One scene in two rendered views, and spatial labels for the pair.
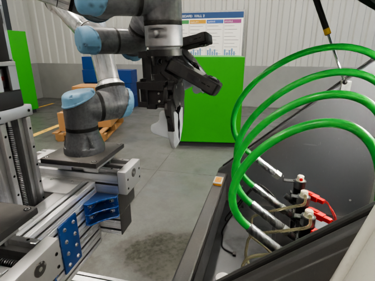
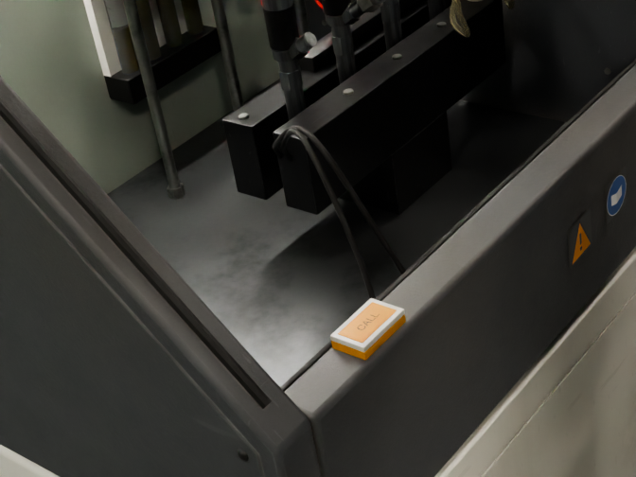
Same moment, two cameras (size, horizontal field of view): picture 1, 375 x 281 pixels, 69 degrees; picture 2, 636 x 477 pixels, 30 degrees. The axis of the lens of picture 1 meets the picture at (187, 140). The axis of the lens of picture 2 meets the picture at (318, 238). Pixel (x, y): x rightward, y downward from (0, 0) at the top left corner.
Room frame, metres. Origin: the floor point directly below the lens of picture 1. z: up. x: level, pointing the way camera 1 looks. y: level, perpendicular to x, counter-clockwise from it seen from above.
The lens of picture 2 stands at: (1.51, 0.18, 1.47)
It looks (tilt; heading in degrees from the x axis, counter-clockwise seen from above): 33 degrees down; 208
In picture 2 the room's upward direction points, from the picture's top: 10 degrees counter-clockwise
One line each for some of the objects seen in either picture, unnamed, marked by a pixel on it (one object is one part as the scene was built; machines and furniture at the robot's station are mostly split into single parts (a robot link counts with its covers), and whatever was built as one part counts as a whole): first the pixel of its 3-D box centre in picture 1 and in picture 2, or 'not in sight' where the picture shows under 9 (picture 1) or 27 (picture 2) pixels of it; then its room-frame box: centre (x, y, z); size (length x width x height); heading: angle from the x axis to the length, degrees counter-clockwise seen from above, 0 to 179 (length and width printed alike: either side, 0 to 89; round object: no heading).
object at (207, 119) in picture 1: (208, 98); not in sight; (4.30, -0.33, 0.65); 0.95 x 0.86 x 1.30; 85
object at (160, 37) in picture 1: (163, 38); not in sight; (0.58, 0.05, 1.43); 0.08 x 0.08 x 0.05
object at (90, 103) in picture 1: (81, 107); not in sight; (1.00, 0.39, 1.20); 0.13 x 0.12 x 0.14; 130
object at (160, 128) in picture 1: (163, 130); not in sight; (0.57, 0.05, 1.24); 0.06 x 0.03 x 0.09; 74
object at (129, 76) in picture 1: (110, 82); not in sight; (6.97, 1.91, 0.61); 1.26 x 0.48 x 1.22; 77
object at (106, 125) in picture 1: (90, 109); not in sight; (4.73, 1.70, 0.39); 1.20 x 0.85 x 0.79; 179
